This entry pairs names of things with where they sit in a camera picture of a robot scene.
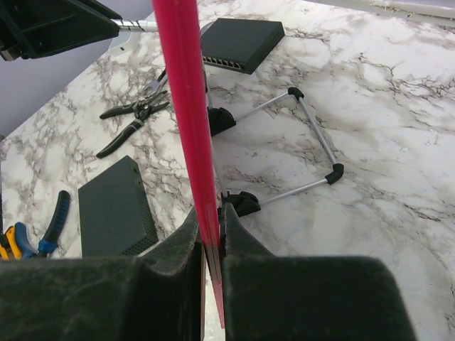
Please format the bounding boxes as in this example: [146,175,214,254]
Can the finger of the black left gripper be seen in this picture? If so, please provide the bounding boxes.
[1,0,122,60]

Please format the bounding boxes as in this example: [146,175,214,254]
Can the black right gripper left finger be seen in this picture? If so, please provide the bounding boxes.
[1,212,205,340]

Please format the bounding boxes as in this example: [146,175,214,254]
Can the white whiteboard marker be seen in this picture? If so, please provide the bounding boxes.
[112,19,158,33]

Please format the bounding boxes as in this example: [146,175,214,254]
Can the black flat network switch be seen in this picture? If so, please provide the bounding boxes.
[78,156,159,257]

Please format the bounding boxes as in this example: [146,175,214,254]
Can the small white square box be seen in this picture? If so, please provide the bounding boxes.
[108,32,138,53]

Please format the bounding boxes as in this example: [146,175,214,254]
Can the blue handled cutting pliers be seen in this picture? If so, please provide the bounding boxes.
[12,190,71,260]

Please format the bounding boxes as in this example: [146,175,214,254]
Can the black rear network switch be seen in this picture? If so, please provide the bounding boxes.
[201,18,284,75]

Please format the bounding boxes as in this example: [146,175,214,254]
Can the black wire whiteboard stand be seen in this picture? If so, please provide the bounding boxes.
[208,87,345,217]

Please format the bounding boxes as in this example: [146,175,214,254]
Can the pink framed whiteboard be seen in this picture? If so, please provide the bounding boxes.
[153,1,225,323]

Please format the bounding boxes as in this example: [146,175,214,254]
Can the black handled wire stripper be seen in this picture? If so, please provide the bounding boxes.
[96,70,170,158]

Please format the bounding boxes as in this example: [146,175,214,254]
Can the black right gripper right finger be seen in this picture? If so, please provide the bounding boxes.
[221,203,416,340]

